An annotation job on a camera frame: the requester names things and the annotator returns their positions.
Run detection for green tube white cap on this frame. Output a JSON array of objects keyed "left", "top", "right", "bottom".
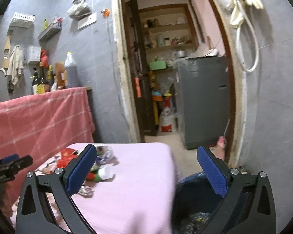
[{"left": 86, "top": 165, "right": 115, "bottom": 182}]

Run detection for blue-lined trash bin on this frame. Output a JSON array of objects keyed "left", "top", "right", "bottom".
[{"left": 171, "top": 172, "right": 222, "bottom": 233}]

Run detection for red checked cloth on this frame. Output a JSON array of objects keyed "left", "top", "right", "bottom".
[{"left": 0, "top": 87, "right": 95, "bottom": 201}]

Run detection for small silver foil scrap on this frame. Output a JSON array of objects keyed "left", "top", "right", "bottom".
[{"left": 78, "top": 185, "right": 94, "bottom": 198}]

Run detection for pink bottle on floor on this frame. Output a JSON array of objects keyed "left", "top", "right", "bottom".
[{"left": 213, "top": 136, "right": 226, "bottom": 161}]

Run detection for red crumpled wrapper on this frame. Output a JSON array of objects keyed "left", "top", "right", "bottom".
[{"left": 56, "top": 148, "right": 78, "bottom": 168}]

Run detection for dark soy sauce bottle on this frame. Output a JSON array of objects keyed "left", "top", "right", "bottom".
[{"left": 37, "top": 62, "right": 50, "bottom": 94}]

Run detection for white blue crumpled wrapper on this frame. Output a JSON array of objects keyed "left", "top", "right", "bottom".
[{"left": 96, "top": 146, "right": 114, "bottom": 165}]

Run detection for pink floral table cloth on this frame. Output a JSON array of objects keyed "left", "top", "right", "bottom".
[{"left": 9, "top": 142, "right": 179, "bottom": 234}]

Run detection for hanging beige towel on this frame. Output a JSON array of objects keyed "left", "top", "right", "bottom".
[{"left": 7, "top": 45, "right": 24, "bottom": 87}]

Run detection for orange snack packet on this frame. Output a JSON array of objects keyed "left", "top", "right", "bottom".
[{"left": 54, "top": 62, "right": 65, "bottom": 90}]

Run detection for large dark vinegar jug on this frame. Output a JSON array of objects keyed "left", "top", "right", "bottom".
[{"left": 64, "top": 52, "right": 80, "bottom": 88}]

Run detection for white red rice sack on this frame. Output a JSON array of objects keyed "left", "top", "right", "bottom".
[{"left": 159, "top": 96, "right": 177, "bottom": 133}]

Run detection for grey washing machine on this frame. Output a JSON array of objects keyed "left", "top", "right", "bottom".
[{"left": 173, "top": 57, "right": 230, "bottom": 150}]

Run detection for dark wooden door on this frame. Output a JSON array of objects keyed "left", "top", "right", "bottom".
[{"left": 124, "top": 0, "right": 157, "bottom": 140}]

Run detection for green box on shelf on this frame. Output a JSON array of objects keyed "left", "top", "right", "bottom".
[{"left": 149, "top": 61, "right": 167, "bottom": 71}]

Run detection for hanging plastic bag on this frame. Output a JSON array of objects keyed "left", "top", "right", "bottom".
[{"left": 67, "top": 0, "right": 91, "bottom": 19}]

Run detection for wooden shelf unit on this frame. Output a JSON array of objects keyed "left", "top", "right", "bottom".
[{"left": 139, "top": 4, "right": 198, "bottom": 70}]

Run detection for cream rubber gloves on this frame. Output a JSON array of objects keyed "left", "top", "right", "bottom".
[{"left": 229, "top": 0, "right": 264, "bottom": 28}]

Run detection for wooden brush on wall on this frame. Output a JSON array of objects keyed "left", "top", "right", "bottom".
[{"left": 2, "top": 30, "right": 13, "bottom": 69}]

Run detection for white wall box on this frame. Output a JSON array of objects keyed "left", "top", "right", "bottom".
[{"left": 26, "top": 45, "right": 42, "bottom": 65}]

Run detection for grey wall shelf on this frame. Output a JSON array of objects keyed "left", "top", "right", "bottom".
[{"left": 38, "top": 22, "right": 62, "bottom": 42}]

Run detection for white wall basket rack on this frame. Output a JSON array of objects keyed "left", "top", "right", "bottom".
[{"left": 9, "top": 12, "right": 36, "bottom": 28}]

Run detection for white hose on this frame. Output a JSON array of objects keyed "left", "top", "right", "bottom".
[{"left": 230, "top": 0, "right": 260, "bottom": 73}]

